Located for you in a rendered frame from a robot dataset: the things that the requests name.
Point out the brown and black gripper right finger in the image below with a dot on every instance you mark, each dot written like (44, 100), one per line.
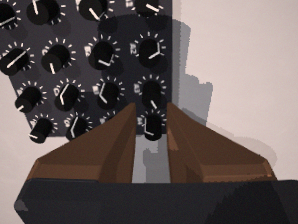
(209, 157)

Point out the black knob box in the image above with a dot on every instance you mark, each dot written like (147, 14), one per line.
(101, 59)

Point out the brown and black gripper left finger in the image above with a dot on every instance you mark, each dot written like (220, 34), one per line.
(99, 154)

